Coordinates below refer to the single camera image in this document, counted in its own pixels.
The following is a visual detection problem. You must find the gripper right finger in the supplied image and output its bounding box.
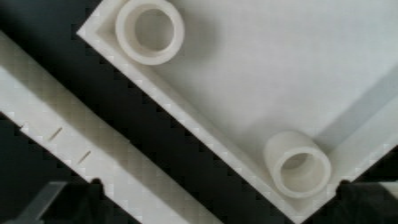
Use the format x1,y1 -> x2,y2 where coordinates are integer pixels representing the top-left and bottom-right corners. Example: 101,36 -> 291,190
380,181 -> 398,200

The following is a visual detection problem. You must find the white obstacle wall rail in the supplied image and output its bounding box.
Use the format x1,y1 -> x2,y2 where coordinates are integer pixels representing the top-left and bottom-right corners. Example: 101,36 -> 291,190
0,32 -> 222,224

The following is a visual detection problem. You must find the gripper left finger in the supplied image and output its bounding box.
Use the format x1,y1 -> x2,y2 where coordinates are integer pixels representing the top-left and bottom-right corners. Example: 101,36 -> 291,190
7,181 -> 68,224

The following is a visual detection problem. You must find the white square table top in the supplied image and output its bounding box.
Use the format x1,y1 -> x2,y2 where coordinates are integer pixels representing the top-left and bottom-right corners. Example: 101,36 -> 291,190
78,0 -> 398,223

